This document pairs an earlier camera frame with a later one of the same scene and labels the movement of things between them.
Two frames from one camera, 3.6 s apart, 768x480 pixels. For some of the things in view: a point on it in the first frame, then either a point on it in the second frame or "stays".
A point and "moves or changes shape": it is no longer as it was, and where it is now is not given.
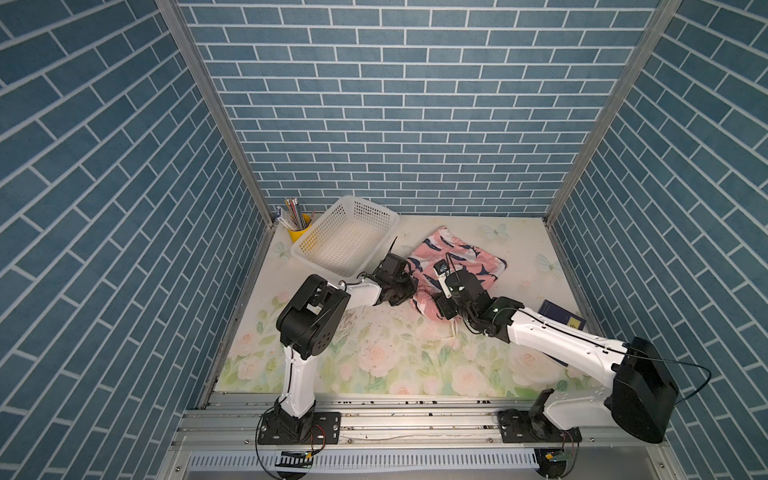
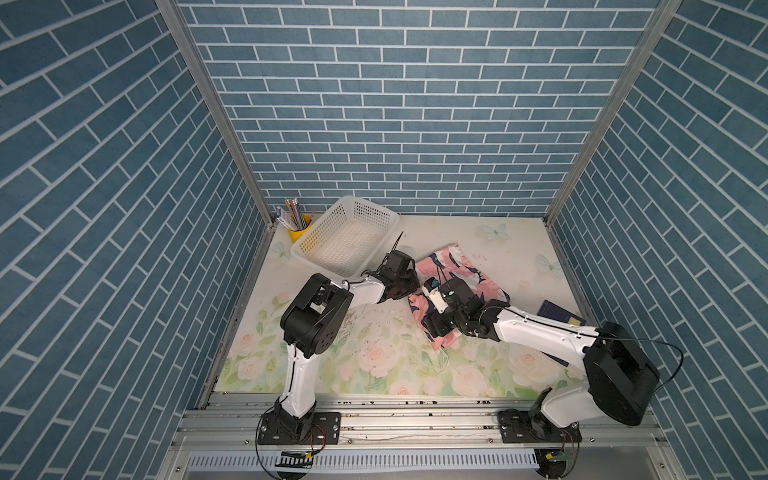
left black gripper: x=410 y=289 stays
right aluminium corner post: x=655 y=27 stays
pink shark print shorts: x=441 y=245 moves or changes shape
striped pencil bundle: x=296 y=219 stays
